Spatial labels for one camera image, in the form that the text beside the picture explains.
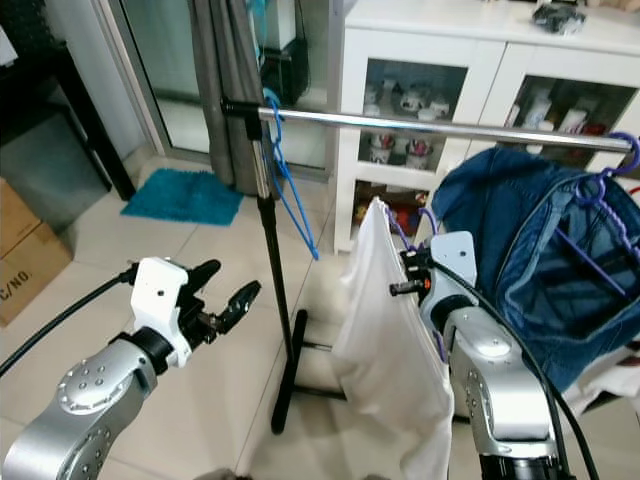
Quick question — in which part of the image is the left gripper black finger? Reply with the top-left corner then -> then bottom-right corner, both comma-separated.
182,259 -> 222,293
218,280 -> 262,336

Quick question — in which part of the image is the purple plastic hanger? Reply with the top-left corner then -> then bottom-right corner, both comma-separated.
382,205 -> 451,366
555,133 -> 640,296

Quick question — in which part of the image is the plain white shirt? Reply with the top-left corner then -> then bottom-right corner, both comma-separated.
332,197 -> 456,480

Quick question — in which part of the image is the metal clothes rack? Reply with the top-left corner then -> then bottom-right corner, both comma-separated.
220,97 -> 640,436

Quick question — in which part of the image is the teal floor mat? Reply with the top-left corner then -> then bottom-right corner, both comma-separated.
122,168 -> 229,226

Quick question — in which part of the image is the blue denim garment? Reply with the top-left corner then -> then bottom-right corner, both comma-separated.
432,145 -> 640,391

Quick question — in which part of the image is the white red figurine mug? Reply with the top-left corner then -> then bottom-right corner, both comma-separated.
405,135 -> 433,169
368,130 -> 394,166

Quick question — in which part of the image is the small printed cardboard box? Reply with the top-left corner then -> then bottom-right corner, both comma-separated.
0,222 -> 73,327

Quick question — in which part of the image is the black side table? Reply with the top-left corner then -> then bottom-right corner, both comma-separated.
0,45 -> 136,201

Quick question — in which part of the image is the grey curtain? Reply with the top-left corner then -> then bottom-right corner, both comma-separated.
190,0 -> 266,196

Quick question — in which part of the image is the grey flat panel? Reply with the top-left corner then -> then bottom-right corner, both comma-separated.
0,105 -> 111,201

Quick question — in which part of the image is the glass sliding door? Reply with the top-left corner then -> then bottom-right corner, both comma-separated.
50,0 -> 346,166

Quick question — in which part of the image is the white glass-door cabinet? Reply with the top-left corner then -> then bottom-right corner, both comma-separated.
335,0 -> 640,251

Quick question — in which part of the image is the small black silver gadget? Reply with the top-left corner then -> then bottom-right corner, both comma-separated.
532,2 -> 589,36

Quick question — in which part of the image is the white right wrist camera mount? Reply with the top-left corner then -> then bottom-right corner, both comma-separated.
420,232 -> 478,333

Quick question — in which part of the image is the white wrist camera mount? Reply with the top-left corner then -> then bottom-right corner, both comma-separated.
132,257 -> 191,366
420,232 -> 478,333

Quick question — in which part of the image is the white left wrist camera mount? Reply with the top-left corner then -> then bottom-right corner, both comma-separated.
132,257 -> 191,366

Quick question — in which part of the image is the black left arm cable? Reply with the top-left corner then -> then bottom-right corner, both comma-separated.
0,265 -> 141,379

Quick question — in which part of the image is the blue wire hanger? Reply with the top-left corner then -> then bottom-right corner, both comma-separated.
260,90 -> 323,263

